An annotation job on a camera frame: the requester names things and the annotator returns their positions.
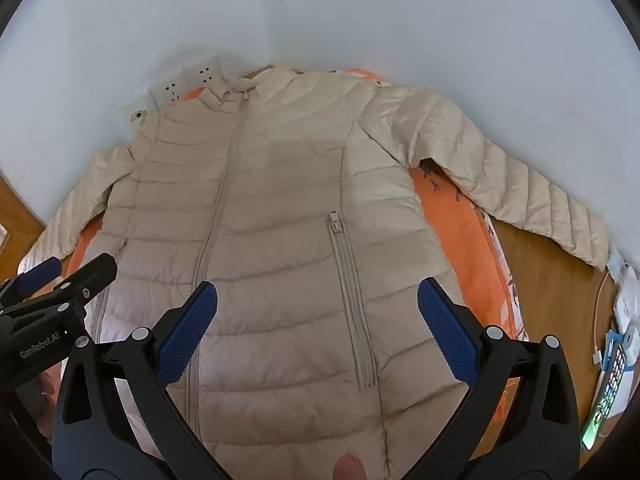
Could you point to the smartphone with lit screen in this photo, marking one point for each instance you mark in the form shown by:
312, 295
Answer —
607, 395

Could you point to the person's right hand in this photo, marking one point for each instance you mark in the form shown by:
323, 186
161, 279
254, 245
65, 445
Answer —
351, 467

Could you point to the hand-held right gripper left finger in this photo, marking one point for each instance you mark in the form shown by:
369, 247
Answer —
187, 332

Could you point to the white wall power socket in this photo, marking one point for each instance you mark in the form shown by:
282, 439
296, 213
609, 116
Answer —
205, 72
172, 89

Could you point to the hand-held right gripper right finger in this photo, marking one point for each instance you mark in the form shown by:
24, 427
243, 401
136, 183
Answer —
445, 332

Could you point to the orange floral blanket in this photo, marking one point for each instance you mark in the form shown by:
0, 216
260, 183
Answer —
450, 220

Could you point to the beige quilted down jacket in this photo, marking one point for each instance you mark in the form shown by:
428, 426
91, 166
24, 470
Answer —
280, 185

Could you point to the wooden door frame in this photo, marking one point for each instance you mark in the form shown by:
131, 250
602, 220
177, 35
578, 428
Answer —
15, 220

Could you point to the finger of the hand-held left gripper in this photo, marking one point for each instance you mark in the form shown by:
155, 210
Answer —
39, 275
92, 275

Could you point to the white coaxial wall plate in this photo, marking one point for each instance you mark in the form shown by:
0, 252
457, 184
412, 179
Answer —
137, 116

